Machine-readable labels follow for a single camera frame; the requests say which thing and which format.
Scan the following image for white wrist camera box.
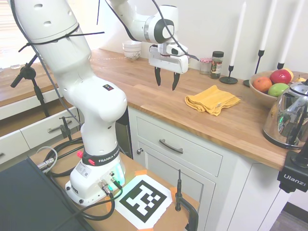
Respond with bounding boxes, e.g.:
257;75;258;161
167;43;190;57

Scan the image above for black white fiducial tag sheet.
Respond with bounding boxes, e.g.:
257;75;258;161
115;174;173;230

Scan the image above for dark built-in appliance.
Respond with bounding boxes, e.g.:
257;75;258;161
115;105;133;160

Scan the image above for small black screw clamp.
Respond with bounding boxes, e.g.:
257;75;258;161
59;116;73;141

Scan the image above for wooden fruit bowl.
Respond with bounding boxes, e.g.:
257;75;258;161
249;70;308;109

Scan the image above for thin black base cable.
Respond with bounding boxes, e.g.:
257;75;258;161
48;173;126;221

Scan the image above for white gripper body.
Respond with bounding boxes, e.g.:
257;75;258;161
148;45;189;74

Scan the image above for yellow lemon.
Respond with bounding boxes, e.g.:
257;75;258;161
283;68;295;82

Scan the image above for large black screw clamp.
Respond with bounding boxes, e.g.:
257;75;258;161
175;169;199;231

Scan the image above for spice jar black lid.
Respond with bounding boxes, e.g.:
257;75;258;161
210;51;225;80

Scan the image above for dark curved drawer handle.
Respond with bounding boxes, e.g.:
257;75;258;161
158;139;184;155

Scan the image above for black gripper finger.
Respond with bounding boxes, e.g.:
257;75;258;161
171;72;180;91
154;66;162;87

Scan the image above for glass jar red gingham lid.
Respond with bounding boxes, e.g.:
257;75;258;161
199;57;211;76

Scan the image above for shiny steel kettle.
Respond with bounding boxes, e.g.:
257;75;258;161
262;78;308;151

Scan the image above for black controller box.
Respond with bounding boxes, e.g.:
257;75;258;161
0;157;93;231

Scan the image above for grey cable silver connector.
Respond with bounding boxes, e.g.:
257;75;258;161
35;146;59;173

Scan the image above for green apple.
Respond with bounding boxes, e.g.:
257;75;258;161
268;83;290;97

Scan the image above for red apple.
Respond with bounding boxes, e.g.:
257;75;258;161
269;69;293;85

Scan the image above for white cabinet under counter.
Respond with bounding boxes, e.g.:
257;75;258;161
127;105;292;231

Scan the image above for yellow terry cloth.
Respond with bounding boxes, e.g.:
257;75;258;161
184;85;242;116

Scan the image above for orange fruit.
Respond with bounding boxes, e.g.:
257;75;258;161
253;76;273;93

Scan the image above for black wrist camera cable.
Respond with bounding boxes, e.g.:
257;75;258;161
151;0;200;62

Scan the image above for tall white taper candle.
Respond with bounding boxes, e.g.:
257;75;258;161
280;0;308;64
230;1;247;67
260;0;278;51

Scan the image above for plain white ceramic bowl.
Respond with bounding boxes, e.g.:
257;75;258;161
122;40;142;52

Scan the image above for black Ulanzi clamp stand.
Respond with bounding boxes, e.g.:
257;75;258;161
276;134;308;193

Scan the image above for white side cabinet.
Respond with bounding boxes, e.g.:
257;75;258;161
0;88;83;167

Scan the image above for silver bar drawer handle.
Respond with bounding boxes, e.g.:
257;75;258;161
47;120;73;134

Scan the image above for tall black candle holder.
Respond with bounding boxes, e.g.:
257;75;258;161
243;49;266;88

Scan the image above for black tripod stand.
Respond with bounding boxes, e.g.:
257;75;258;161
10;53;51;119

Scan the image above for short black candle holder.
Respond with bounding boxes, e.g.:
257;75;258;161
219;64;239;85

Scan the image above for white bowl with dark pattern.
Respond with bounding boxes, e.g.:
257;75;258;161
123;49;141;62

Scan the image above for thick black looped cable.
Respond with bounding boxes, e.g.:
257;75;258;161
49;139;85;179

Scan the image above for brown robot mounting board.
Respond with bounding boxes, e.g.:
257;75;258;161
28;129;200;231

